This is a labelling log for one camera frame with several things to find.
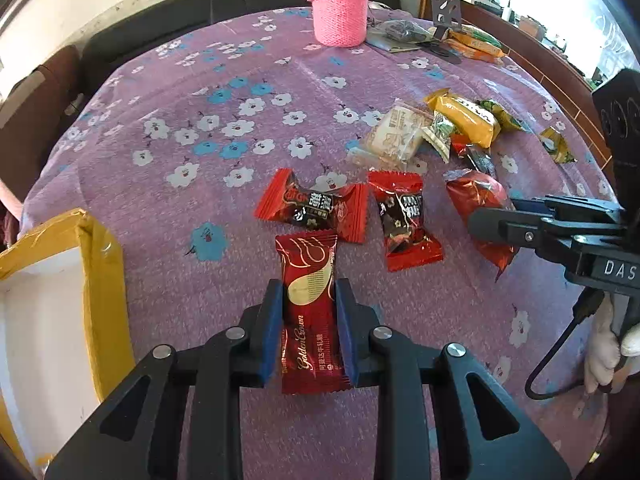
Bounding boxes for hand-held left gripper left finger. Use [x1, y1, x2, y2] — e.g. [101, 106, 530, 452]
[44, 279, 285, 480]

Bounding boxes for person's right hand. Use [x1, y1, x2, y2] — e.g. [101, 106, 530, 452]
[584, 300, 640, 397]

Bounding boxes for dark red chocolate packet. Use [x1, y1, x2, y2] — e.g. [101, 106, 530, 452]
[276, 229, 351, 395]

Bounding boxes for pink bottle with knitted sleeve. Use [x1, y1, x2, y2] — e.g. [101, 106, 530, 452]
[306, 0, 371, 49]

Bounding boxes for clear beige cracker packet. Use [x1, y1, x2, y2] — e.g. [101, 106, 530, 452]
[347, 98, 435, 174]

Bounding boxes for orange biscuit packet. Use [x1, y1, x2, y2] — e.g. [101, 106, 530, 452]
[444, 37, 507, 64]
[449, 25, 502, 47]

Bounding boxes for purple floral tablecloth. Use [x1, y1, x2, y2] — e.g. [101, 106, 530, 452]
[19, 6, 620, 480]

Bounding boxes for black cable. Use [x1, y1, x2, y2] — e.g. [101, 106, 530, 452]
[524, 290, 607, 401]

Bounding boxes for shiny red snack packet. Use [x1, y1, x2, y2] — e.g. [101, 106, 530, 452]
[444, 168, 522, 282]

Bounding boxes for small red black candy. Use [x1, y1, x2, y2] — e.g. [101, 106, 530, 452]
[450, 135, 499, 179]

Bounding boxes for wide red black candy packet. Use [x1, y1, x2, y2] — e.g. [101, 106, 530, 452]
[254, 168, 370, 245]

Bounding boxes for yellow cardboard box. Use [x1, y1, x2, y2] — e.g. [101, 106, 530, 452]
[0, 208, 137, 476]

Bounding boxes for green white snack packet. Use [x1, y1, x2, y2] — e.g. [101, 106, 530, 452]
[421, 112, 465, 164]

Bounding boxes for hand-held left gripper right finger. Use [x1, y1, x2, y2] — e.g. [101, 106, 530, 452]
[335, 278, 573, 480]

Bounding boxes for black sofa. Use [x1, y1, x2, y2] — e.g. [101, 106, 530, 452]
[81, 0, 402, 97]

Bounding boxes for black phone stand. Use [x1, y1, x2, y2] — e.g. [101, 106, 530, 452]
[419, 0, 464, 64]

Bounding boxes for small olive yellow snack packet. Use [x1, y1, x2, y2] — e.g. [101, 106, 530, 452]
[538, 126, 577, 165]

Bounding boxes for brown cushion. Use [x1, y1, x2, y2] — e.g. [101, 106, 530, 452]
[0, 44, 84, 197]

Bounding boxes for clear bag with dark contents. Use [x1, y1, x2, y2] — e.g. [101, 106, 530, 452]
[367, 19, 437, 54]

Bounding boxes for green yellow snack packet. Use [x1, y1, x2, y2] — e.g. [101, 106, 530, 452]
[476, 98, 534, 134]

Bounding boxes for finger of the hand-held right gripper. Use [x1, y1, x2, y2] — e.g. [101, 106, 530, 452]
[510, 196, 624, 223]
[468, 207, 577, 264]

